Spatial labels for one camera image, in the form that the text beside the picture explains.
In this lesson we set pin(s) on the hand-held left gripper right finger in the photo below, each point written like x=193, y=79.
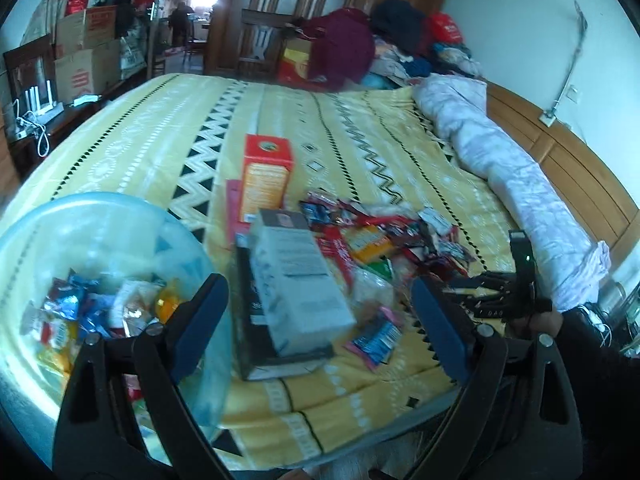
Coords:
x=440, y=330

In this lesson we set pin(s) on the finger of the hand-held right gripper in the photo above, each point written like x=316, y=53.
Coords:
x=480, y=285

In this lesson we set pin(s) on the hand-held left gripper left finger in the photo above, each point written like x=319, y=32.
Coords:
x=200, y=325

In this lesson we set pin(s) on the pile of assorted snack packets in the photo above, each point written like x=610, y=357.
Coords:
x=370, y=245

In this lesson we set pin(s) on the clear plastic tub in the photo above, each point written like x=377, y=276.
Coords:
x=100, y=240

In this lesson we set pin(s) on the heap of small candy packets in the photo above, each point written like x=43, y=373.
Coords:
x=65, y=305

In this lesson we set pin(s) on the person's right forearm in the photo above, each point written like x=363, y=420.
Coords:
x=600, y=385

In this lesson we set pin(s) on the person's right hand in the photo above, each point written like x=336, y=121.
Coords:
x=547, y=322

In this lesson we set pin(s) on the black flat box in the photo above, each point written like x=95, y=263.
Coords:
x=255, y=350

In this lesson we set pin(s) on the pink blue snack packet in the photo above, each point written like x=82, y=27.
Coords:
x=375, y=342

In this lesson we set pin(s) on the white grey carton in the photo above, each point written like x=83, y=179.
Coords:
x=300, y=285

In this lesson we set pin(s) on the white floral quilt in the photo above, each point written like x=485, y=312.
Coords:
x=500, y=170

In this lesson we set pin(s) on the wooden headboard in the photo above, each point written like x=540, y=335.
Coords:
x=575, y=170

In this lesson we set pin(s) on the orange cardboard box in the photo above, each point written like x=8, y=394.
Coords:
x=265, y=180

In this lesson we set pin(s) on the yellow patterned bedsheet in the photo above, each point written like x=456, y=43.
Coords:
x=150, y=135

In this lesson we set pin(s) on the red bag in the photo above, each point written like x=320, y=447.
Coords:
x=445, y=27

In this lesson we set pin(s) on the heap of clothes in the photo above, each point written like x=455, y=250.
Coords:
x=400, y=35

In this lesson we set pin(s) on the white router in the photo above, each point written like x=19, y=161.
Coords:
x=42, y=102

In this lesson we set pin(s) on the stacked cardboard boxes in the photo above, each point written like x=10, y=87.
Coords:
x=85, y=75

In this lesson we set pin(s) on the maroon garment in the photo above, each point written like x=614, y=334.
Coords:
x=340, y=45

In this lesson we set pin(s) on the printed plastic bag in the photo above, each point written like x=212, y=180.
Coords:
x=132, y=55

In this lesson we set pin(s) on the red yellow gift box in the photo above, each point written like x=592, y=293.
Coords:
x=297, y=62

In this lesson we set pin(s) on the wooden chair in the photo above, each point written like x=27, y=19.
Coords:
x=260, y=40

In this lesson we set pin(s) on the wooden door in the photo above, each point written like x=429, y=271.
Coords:
x=155, y=25

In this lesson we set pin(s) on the brown framed mirror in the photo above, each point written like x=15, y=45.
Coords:
x=30, y=70

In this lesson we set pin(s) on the cardboard box with red print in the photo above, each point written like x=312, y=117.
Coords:
x=87, y=27

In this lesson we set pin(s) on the black bag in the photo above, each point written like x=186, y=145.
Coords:
x=120, y=10

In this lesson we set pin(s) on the wall socket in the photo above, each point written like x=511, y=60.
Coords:
x=572, y=93
x=546, y=119

